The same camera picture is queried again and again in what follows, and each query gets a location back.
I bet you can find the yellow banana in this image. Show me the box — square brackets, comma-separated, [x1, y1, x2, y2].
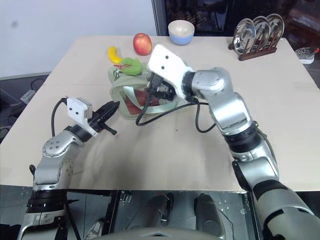
[107, 46, 124, 64]

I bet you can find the grey robot torso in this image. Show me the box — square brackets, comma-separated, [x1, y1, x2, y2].
[99, 224, 226, 240]

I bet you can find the green plush keychain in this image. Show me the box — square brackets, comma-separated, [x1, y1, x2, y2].
[116, 57, 144, 76]

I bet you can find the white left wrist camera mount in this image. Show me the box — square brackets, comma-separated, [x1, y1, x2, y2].
[65, 96, 97, 137]

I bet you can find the black metal table leg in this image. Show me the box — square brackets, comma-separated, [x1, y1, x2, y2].
[102, 189, 131, 236]

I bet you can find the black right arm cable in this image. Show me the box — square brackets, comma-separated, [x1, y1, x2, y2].
[191, 95, 221, 134]

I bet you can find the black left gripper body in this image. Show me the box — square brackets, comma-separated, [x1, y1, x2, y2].
[87, 109, 108, 133]

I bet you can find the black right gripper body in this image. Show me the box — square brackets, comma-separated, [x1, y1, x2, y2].
[152, 74, 180, 103]

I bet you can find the red apple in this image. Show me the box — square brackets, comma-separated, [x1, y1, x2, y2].
[132, 32, 153, 56]

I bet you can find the dark rounded shape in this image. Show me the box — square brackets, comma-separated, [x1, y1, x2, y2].
[193, 193, 227, 238]
[144, 191, 176, 229]

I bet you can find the grey white shoe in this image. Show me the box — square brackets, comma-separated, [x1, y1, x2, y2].
[294, 46, 317, 66]

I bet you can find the green zip pouch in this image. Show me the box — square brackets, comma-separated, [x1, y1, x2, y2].
[107, 60, 194, 122]

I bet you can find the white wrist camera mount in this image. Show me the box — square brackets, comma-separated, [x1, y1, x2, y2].
[65, 96, 97, 137]
[147, 44, 194, 100]

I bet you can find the round steel plate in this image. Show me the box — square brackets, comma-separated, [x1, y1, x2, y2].
[232, 18, 257, 55]
[265, 13, 286, 48]
[251, 15, 271, 50]

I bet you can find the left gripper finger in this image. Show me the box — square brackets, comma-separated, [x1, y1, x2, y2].
[99, 124, 118, 136]
[96, 100, 121, 121]

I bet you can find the dark glass cabinet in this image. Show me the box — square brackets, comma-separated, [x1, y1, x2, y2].
[151, 0, 320, 39]

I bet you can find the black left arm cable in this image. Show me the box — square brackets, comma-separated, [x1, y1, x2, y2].
[50, 97, 69, 137]

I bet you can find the blue and white bowl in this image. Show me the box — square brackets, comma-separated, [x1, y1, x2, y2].
[167, 20, 196, 47]

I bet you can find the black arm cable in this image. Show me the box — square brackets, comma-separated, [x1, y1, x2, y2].
[191, 95, 221, 134]
[50, 97, 69, 137]

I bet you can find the red item in pouch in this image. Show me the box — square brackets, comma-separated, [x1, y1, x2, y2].
[124, 89, 161, 115]

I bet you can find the white power strip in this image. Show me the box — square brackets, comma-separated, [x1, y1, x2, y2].
[20, 89, 36, 104]

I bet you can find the brown wooden plate rack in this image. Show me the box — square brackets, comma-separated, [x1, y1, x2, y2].
[228, 41, 279, 62]

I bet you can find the thin black looping cable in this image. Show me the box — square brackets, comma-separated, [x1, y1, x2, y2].
[134, 96, 201, 127]

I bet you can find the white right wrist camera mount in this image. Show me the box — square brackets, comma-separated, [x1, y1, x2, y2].
[147, 44, 194, 100]

